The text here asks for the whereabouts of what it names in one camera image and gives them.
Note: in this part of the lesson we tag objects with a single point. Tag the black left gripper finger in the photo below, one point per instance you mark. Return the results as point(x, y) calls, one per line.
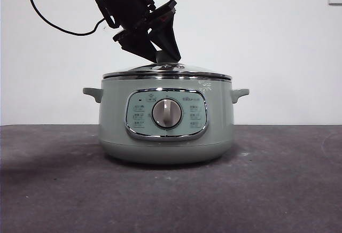
point(167, 35)
point(136, 44)

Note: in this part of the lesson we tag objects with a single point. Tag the glass lid with green knob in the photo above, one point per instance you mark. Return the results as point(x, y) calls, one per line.
point(187, 70)

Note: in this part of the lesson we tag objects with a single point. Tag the pale green electric pot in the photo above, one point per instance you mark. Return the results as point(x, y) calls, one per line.
point(219, 126)

